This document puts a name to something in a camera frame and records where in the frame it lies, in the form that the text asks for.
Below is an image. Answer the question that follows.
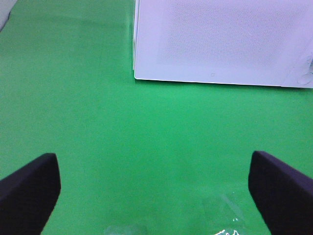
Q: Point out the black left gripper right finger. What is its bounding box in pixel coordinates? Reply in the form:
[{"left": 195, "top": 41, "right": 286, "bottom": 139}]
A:
[{"left": 248, "top": 151, "right": 313, "bottom": 235}]

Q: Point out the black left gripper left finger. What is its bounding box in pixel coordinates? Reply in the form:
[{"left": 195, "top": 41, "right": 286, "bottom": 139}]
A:
[{"left": 0, "top": 153, "right": 61, "bottom": 235}]

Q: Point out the white microwave oven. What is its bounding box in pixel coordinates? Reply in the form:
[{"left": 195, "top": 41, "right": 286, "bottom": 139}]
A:
[{"left": 133, "top": 0, "right": 313, "bottom": 88}]

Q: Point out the clear plastic tape patch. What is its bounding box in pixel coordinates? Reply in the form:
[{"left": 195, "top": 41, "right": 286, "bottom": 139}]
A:
[{"left": 103, "top": 191, "right": 248, "bottom": 235}]

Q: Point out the green table cloth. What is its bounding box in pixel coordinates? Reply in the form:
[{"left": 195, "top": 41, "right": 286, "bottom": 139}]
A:
[{"left": 0, "top": 0, "right": 313, "bottom": 235}]

